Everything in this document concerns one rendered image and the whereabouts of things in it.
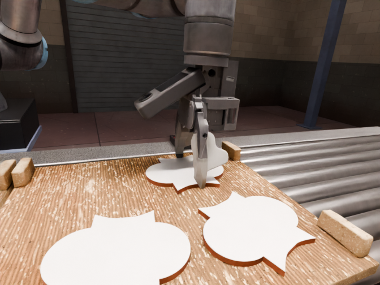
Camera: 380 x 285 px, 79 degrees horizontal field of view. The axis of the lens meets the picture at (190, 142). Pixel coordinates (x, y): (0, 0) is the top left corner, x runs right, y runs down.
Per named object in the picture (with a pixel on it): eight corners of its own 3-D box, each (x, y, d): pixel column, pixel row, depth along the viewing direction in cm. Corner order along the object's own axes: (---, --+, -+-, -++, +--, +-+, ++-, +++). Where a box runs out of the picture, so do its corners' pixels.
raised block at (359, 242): (314, 225, 31) (319, 208, 30) (324, 222, 31) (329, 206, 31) (359, 260, 26) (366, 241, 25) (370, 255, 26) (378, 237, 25)
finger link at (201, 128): (212, 157, 34) (205, 100, 35) (202, 158, 34) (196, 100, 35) (199, 159, 39) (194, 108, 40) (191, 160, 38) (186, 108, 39)
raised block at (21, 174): (24, 171, 40) (20, 156, 39) (35, 169, 41) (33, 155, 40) (13, 188, 35) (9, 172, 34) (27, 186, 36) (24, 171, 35)
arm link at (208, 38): (195, 20, 30) (176, 26, 37) (193, 56, 32) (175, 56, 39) (243, 27, 33) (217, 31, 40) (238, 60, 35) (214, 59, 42)
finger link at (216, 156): (236, 185, 37) (229, 129, 38) (202, 190, 35) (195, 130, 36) (226, 184, 40) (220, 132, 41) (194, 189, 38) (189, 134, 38)
